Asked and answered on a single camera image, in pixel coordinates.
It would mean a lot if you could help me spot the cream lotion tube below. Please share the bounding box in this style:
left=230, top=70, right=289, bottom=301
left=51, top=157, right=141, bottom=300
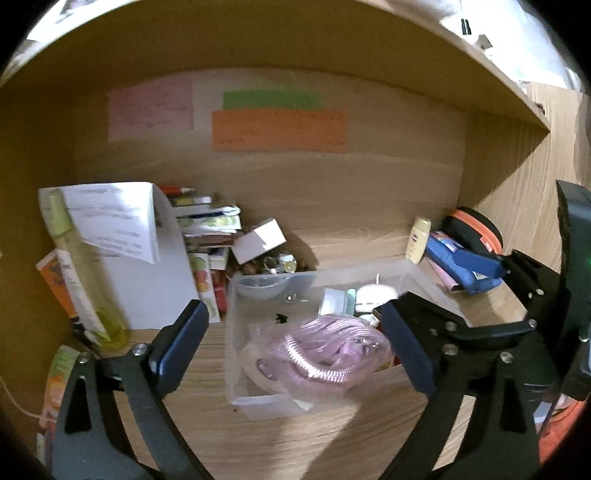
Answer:
left=405, top=217, right=431, bottom=265

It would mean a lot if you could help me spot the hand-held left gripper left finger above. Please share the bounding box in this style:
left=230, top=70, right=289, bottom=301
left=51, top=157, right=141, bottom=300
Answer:
left=52, top=299, right=215, bottom=480

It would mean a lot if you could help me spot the stack of books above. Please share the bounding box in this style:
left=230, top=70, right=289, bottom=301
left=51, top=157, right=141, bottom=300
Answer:
left=159, top=185, right=242, bottom=246

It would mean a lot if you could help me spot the large white box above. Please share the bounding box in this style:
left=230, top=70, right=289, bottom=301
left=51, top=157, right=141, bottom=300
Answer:
left=39, top=182, right=199, bottom=330

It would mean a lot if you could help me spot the wooden desktop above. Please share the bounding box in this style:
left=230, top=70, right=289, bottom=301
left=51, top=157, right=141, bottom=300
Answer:
left=41, top=226, right=532, bottom=480

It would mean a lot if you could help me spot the red box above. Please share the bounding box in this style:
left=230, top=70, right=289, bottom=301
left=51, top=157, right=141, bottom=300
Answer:
left=210, top=249, right=229, bottom=319

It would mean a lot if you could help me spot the orange paper note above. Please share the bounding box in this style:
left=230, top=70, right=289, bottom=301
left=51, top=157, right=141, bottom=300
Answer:
left=211, top=110, right=348, bottom=153

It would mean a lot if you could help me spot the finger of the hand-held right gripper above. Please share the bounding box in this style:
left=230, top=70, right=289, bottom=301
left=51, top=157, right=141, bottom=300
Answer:
left=401, top=292, right=539, bottom=348
left=501, top=250, right=562, bottom=324

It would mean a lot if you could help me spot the clear plastic storage box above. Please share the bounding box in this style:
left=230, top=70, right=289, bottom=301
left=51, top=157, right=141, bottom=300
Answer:
left=225, top=258, right=472, bottom=420

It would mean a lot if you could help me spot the yellow green spray bottle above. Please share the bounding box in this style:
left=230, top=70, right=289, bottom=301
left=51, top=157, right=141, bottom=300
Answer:
left=48, top=191, right=127, bottom=347

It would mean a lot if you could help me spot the pink and white small box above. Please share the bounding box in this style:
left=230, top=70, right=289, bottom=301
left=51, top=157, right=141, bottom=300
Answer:
left=231, top=218, right=287, bottom=265

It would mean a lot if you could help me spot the wooden shelf board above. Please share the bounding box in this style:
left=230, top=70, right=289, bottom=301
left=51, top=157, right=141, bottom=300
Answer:
left=0, top=0, right=552, bottom=134

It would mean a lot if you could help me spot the white printed paper sheet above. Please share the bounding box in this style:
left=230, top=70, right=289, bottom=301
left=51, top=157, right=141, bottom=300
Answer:
left=62, top=183, right=160, bottom=264

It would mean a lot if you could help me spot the white cord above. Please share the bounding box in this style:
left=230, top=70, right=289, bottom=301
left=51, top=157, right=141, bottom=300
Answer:
left=0, top=375, right=49, bottom=420

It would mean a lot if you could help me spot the fruit print card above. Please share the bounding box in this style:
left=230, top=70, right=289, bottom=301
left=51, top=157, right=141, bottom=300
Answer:
left=189, top=253, right=221, bottom=324

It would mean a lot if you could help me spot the orange and green tube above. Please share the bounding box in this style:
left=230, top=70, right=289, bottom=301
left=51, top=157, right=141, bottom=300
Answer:
left=41, top=346, right=82, bottom=437

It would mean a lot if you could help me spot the green paper note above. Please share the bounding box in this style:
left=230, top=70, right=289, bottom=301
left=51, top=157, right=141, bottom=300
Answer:
left=222, top=90, right=325, bottom=112

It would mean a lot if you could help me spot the pink paper note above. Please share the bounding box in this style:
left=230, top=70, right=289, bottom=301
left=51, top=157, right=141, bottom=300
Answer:
left=107, top=78, right=195, bottom=140

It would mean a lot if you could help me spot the pink cord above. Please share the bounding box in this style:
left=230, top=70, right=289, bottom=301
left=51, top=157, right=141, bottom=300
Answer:
left=249, top=316, right=393, bottom=398

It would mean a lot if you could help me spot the pink flat case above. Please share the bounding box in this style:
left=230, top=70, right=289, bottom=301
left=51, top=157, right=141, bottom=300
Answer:
left=425, top=256, right=467, bottom=294

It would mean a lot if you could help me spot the blue pouch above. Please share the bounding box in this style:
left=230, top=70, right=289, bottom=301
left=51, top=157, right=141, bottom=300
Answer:
left=425, top=232, right=506, bottom=295

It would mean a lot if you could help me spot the pile of small trinkets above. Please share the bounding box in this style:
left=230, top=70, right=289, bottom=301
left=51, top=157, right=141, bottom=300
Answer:
left=238, top=251, right=315, bottom=276

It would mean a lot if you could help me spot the white jar with pink lid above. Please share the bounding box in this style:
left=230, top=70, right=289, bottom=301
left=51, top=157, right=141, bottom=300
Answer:
left=355, top=285, right=399, bottom=317

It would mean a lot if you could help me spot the orange fabric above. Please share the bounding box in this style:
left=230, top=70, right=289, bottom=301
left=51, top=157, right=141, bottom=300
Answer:
left=538, top=399, right=589, bottom=464

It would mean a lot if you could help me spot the orange and black round case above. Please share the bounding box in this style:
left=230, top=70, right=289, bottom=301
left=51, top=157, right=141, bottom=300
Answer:
left=441, top=209, right=504, bottom=259

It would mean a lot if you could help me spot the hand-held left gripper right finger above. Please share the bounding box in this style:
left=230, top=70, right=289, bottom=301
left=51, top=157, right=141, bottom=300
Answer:
left=379, top=300, right=541, bottom=480

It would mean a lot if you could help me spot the small translucent bowl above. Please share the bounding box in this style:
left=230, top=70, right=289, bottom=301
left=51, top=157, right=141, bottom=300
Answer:
left=236, top=272, right=291, bottom=301

